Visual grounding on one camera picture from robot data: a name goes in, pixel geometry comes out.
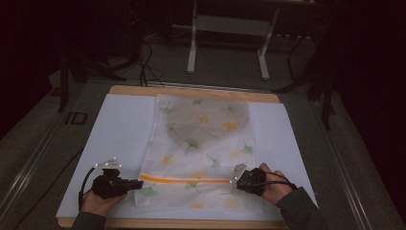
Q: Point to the white metal stand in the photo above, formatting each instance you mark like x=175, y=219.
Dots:
x=191, y=60

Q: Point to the wooden table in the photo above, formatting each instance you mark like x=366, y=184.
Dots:
x=198, y=92

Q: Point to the aluminium rail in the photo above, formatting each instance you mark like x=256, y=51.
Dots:
x=204, y=86
x=343, y=166
x=28, y=166

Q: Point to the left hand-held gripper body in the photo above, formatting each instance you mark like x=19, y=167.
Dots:
x=107, y=187

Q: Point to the leaf print mesh laundry bag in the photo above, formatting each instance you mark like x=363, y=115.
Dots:
x=201, y=153

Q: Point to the black floor bracket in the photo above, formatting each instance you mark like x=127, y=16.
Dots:
x=76, y=118

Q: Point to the dark garment inside bag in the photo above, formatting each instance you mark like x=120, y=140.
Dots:
x=207, y=121

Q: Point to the white board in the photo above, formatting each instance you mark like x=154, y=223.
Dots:
x=124, y=134

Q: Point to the person's right hand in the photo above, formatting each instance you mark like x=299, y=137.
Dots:
x=276, y=188

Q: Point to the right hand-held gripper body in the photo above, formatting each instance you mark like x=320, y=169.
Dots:
x=252, y=182

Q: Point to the person's left hand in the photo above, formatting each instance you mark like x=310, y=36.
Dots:
x=102, y=204

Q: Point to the black stand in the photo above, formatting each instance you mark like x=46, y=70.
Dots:
x=63, y=83
x=327, y=96

